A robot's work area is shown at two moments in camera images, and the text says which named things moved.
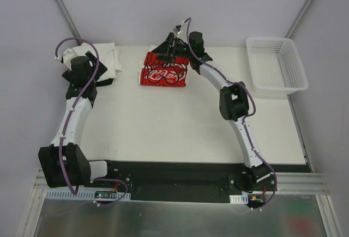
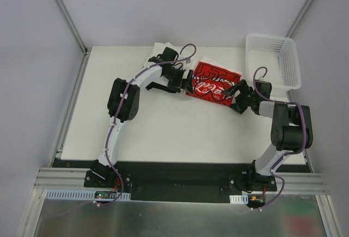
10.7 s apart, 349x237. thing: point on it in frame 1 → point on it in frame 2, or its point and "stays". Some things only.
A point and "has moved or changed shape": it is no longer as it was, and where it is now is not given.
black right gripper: [169, 47] → [240, 95]
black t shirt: [104, 82] → [157, 86]
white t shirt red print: [154, 72] has moved or changed shape
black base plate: [193, 181] stays
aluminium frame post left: [62, 7] stays
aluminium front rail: [301, 183] stays
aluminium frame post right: [307, 7] stays
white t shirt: [108, 57] → [152, 70]
